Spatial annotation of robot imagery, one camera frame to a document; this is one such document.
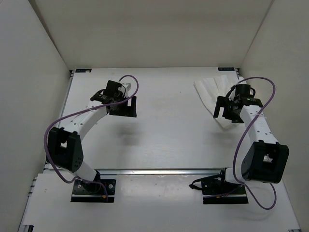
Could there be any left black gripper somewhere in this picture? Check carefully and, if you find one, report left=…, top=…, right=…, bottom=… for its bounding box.
left=110, top=93, right=137, bottom=116

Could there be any white pleated skirt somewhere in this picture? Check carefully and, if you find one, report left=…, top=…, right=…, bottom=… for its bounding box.
left=193, top=75, right=239, bottom=130

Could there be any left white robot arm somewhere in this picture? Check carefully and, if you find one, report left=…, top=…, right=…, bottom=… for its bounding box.
left=44, top=80, right=137, bottom=192

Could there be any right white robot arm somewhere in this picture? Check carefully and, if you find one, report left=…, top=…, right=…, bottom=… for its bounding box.
left=213, top=84, right=289, bottom=194

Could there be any right blue corner label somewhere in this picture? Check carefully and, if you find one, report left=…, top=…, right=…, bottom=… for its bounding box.
left=218, top=67, right=235, bottom=72

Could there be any blue corner label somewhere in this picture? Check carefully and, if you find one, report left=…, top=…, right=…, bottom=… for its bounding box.
left=218, top=67, right=235, bottom=72
left=75, top=69, right=92, bottom=73

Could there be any left blue corner label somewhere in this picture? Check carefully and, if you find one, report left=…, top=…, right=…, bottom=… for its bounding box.
left=75, top=69, right=92, bottom=73

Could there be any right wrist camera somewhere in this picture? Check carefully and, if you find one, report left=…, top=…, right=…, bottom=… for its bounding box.
left=228, top=91, right=239, bottom=102

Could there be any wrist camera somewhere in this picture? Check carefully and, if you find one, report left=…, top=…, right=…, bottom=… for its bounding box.
left=228, top=91, right=239, bottom=102
left=121, top=83, right=132, bottom=91

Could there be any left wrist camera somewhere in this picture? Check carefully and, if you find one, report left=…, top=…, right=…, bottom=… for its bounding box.
left=121, top=83, right=132, bottom=91

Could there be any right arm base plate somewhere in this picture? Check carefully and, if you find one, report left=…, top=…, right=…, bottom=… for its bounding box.
left=189, top=174, right=249, bottom=205

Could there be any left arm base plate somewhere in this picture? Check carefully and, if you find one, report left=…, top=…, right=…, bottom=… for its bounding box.
left=71, top=178, right=116, bottom=203

